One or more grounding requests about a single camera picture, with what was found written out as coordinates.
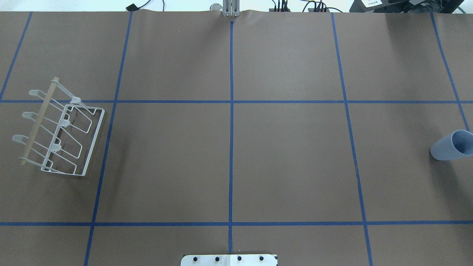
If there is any light blue plastic cup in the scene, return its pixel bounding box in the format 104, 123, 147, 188
430, 130, 473, 161

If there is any black usb hub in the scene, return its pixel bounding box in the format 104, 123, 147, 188
306, 4, 330, 13

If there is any small black device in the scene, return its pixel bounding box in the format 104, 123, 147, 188
126, 3, 140, 12

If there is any aluminium frame post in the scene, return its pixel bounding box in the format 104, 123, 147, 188
222, 0, 241, 17

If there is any white pedestal base plate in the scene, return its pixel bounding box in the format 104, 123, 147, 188
180, 254, 279, 266

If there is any white wire cup holder rack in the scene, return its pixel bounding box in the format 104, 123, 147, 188
12, 77, 105, 177

